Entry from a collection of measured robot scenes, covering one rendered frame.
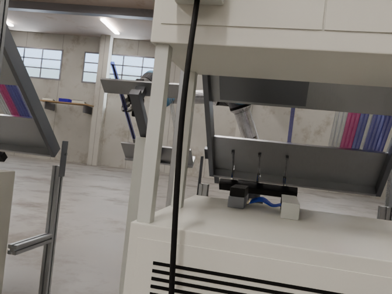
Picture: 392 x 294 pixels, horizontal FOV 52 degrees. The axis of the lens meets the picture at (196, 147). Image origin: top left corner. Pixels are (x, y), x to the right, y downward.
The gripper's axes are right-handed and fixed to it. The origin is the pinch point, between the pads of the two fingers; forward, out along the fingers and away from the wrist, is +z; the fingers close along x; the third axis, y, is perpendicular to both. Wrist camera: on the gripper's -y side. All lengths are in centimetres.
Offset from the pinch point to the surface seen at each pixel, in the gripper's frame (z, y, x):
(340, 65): 56, 47, 79
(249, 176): 5, -23, 56
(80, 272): 7, -106, -40
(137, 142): 12.3, -7.2, 9.4
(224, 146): 5.7, -8.9, 44.9
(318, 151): 6, -7, 82
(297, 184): 6, -24, 76
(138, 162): 16.9, -14.2, 10.6
